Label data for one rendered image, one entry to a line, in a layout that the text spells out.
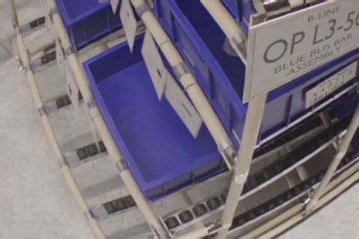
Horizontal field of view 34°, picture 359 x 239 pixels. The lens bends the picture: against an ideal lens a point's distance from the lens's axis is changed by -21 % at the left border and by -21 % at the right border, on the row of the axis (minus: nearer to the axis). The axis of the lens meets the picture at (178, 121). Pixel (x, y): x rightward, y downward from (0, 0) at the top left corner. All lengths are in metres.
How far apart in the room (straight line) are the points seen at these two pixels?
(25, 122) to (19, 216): 0.43
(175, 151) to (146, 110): 0.13
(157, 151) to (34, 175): 0.92
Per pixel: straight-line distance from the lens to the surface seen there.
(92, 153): 2.06
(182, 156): 1.73
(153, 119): 1.77
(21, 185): 2.55
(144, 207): 1.71
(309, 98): 1.34
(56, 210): 2.49
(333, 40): 1.05
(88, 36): 1.89
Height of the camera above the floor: 2.33
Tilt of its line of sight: 64 degrees down
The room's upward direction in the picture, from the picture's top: 1 degrees clockwise
